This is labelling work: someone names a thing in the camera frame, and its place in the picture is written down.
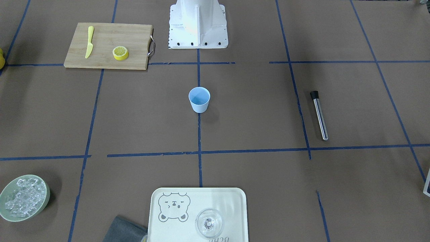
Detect yellow lemon half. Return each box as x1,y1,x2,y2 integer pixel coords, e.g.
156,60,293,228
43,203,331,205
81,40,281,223
112,46,129,61

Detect light blue cup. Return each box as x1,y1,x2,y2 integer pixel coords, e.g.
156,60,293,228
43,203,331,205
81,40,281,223
188,87,211,114

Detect cream bear tray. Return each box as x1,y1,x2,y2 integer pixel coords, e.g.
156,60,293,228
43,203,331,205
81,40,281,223
147,188,249,242

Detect clear wine glass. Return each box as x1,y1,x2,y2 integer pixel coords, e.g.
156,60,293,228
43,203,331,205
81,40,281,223
195,208,224,239

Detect bamboo cutting board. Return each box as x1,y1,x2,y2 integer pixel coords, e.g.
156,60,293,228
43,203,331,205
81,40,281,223
63,23,155,70

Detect grey folded cloth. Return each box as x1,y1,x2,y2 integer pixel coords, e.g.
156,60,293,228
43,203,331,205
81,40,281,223
103,216,148,242

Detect yellow plastic knife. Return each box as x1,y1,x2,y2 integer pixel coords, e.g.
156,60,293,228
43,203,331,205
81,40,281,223
85,26,95,58

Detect green bowl of ice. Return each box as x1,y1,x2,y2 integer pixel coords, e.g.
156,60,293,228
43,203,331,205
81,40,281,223
0,174,50,222

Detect whole yellow lemons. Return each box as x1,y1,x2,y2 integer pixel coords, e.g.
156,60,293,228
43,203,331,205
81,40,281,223
0,48,6,70

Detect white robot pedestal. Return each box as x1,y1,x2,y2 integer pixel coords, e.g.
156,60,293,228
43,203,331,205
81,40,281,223
168,0,229,49

